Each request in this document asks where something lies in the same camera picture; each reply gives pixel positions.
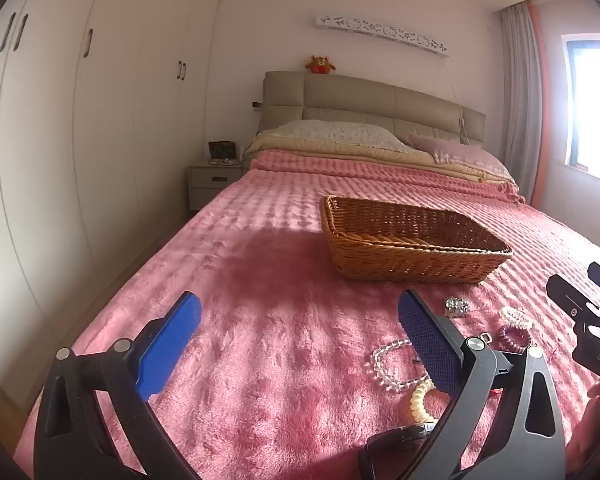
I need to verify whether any white wardrobe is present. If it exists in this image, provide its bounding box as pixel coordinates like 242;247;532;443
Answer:
0;0;228;401

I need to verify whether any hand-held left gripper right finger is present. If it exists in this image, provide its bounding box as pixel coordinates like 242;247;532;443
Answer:
397;287;566;480

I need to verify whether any white patterned pillow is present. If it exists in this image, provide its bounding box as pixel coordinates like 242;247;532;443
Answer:
267;120;411;155

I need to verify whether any grey and orange curtain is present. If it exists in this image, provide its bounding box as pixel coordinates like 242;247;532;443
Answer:
500;1;556;206

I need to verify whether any black wrist watch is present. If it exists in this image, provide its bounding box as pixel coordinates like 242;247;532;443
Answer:
357;420;438;480

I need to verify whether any clear crystal bead bracelet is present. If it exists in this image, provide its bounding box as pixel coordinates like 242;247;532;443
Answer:
371;338;433;393

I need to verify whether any beige padded headboard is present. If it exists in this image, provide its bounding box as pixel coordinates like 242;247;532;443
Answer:
252;71;487;148

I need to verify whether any clear spiral hair tie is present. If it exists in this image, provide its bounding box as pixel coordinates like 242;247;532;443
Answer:
499;306;532;331

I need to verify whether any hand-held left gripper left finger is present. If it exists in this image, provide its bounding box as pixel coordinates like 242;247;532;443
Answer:
32;290;203;480

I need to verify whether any cream spiral hair tie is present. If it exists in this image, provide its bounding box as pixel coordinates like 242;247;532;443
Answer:
410;379;443;423

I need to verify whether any pink fleece blanket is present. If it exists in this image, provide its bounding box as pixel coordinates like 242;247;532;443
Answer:
12;152;600;480

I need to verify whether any orange plush toy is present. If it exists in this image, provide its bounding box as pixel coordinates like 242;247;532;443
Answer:
306;55;337;76

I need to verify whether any purple spiral hair tie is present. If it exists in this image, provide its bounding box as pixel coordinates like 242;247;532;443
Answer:
497;325;531;350

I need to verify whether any bright window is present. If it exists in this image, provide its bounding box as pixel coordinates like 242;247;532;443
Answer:
562;35;600;173

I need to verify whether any brown wicker basket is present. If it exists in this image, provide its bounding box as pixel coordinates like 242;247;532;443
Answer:
320;195;513;283

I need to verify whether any beige nightstand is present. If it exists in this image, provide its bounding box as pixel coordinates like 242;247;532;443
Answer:
188;159;243;212

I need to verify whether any pink pillow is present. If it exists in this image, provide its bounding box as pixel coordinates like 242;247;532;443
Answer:
409;132;511;176

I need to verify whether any dark patterned bag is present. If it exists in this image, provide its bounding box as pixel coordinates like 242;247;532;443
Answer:
208;140;238;160

